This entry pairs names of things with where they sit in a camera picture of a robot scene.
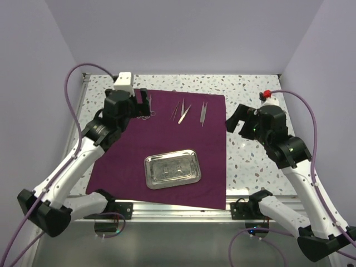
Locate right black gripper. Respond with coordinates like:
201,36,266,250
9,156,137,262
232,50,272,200
225,103,271,147

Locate steel pointed tweezers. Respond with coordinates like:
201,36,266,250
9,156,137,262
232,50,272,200
170,99,184,121

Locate purple cloth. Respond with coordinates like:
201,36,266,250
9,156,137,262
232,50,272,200
86,90,227,209

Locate steel instrument tray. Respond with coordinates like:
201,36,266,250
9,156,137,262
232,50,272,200
144,150,201,190

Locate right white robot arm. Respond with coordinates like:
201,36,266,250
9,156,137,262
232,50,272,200
226,104,355,262

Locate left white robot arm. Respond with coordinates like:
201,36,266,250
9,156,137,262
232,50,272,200
17,88,151,237

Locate aluminium rail frame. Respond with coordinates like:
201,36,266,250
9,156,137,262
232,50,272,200
21,75,330,266

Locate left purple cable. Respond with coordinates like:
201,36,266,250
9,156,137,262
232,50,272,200
0,63,125,267

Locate purple cable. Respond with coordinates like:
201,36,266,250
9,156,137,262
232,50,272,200
0,63,125,267
230,89,356,267

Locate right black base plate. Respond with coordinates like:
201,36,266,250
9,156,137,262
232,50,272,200
230,198,268,220

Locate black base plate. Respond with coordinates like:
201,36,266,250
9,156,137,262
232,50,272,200
230,198,268,220
85,201,133,220

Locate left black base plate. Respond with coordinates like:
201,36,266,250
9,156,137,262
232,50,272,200
85,201,133,220

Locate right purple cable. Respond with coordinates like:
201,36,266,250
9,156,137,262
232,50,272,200
230,89,356,267

